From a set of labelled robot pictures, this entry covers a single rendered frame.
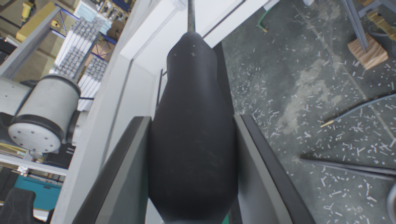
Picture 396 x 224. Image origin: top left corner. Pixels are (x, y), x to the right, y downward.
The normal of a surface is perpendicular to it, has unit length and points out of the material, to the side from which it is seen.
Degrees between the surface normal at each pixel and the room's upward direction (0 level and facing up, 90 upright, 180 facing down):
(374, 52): 0
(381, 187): 0
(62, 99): 107
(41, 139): 90
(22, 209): 85
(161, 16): 90
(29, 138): 90
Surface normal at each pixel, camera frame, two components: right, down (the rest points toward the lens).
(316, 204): -0.72, -0.42
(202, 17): 0.03, 0.77
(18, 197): 0.63, -0.57
